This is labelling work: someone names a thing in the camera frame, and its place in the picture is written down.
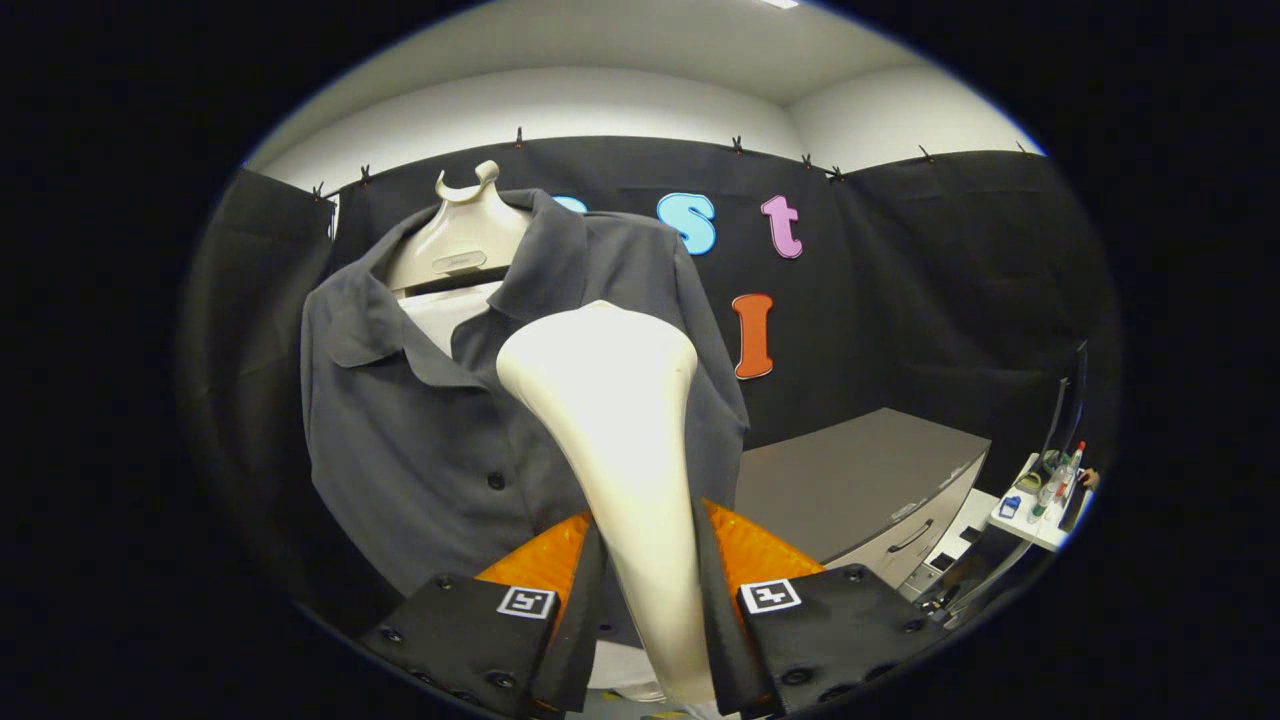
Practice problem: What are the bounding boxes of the gray drawer cabinet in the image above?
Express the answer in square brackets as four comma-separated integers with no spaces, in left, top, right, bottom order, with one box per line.
[735,407,992,592]

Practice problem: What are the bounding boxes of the white ironing board panel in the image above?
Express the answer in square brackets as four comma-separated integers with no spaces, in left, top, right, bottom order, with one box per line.
[400,280,663,699]

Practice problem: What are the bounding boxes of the white garment steamer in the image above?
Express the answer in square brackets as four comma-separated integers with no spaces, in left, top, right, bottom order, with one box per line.
[496,299,717,707]

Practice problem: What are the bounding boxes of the black computer monitor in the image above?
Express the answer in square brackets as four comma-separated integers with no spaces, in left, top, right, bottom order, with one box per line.
[1040,340,1092,477]

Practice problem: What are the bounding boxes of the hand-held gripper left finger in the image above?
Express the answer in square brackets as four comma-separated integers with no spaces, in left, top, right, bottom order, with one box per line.
[360,510,609,720]

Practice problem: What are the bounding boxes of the dark gray button shirt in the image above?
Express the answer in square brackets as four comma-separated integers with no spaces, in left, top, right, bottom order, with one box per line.
[300,188,752,603]

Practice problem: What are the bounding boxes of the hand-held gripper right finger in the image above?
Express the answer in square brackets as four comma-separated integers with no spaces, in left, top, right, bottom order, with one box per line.
[693,498,951,717]

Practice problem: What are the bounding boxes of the black backdrop cloth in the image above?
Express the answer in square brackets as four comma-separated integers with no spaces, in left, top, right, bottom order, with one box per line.
[180,135,1117,641]

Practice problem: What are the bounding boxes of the white desk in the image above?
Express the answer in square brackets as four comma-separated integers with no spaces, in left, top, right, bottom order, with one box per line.
[940,452,1092,627]

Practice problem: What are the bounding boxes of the cream plastic hanger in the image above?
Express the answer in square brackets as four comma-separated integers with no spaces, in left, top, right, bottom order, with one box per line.
[385,160,534,297]

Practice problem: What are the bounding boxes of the row of black clips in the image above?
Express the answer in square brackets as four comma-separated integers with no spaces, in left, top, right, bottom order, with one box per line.
[310,125,1033,202]

